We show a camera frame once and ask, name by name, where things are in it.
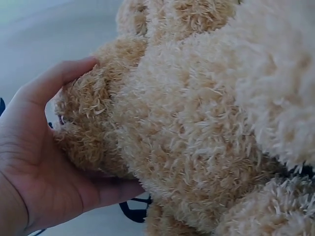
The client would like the person's left hand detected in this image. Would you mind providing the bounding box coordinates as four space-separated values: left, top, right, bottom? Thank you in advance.
0 56 146 236

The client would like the beige plush teddy bear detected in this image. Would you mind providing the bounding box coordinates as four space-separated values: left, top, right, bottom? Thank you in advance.
52 0 315 236

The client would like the black strap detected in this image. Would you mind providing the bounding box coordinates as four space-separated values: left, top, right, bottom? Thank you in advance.
120 194 153 224

